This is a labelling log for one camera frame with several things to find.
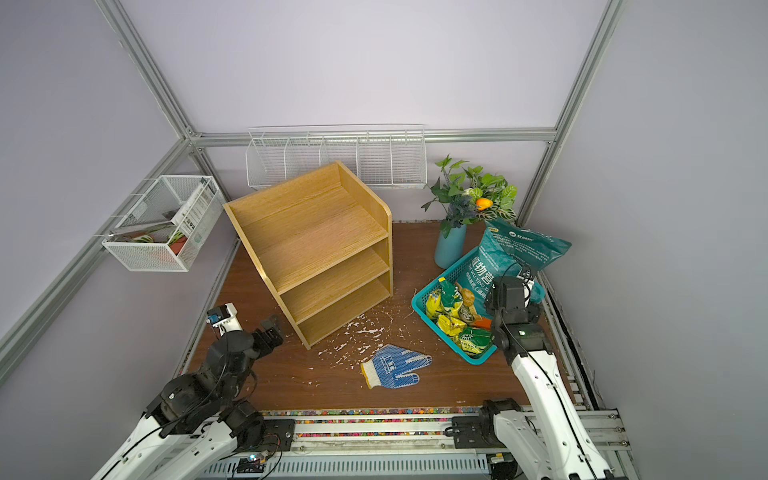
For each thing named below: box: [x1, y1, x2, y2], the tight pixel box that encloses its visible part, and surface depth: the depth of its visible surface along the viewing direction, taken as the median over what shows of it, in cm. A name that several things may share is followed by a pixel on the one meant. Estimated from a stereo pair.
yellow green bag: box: [459, 327, 492, 356], surface depth 80 cm
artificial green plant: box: [421, 154, 518, 239], surface depth 84 cm
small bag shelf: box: [438, 277, 463, 308], surface depth 84 cm
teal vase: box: [434, 224, 467, 269], surface depth 101 cm
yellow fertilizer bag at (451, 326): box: [437, 314, 467, 337], surface depth 83 cm
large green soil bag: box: [457, 218, 571, 312], surface depth 80 cm
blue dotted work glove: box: [360, 344, 433, 389], surface depth 86 cm
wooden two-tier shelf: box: [224, 161, 393, 349], surface depth 79 cm
